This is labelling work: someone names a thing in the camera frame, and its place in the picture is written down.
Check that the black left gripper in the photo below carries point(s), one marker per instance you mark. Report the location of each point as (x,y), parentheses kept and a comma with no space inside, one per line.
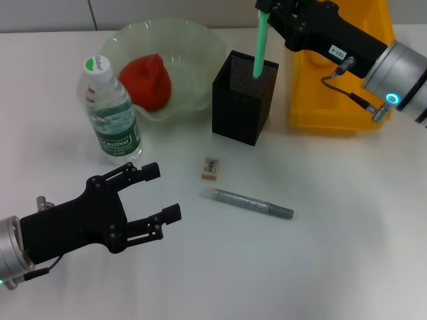
(76,223)

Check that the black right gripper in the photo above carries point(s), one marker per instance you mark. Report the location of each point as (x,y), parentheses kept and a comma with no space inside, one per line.
(327,30)

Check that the green pen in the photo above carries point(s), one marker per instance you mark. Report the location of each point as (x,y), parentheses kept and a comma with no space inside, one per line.
(260,46)

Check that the beige eraser with barcode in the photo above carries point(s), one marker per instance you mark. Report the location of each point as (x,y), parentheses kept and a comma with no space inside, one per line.
(211,168)

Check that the grey glitter marker pen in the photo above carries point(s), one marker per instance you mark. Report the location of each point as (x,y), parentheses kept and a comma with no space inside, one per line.
(240,200)

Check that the clear plastic water bottle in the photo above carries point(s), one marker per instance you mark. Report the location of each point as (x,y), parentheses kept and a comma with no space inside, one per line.
(113,120)

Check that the red ball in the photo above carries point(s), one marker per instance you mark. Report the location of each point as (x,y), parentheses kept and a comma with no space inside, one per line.
(146,83)

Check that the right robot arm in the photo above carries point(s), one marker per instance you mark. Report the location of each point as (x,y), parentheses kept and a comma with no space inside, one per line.
(400,76)

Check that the green frosted glass fruit bowl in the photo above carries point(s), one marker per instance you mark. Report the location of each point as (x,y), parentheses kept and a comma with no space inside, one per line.
(187,43)

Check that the black mesh pen holder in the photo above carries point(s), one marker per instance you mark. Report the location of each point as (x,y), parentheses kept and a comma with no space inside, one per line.
(237,113)

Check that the yellow plastic storage bin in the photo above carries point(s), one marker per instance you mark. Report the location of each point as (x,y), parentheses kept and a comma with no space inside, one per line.
(333,106)

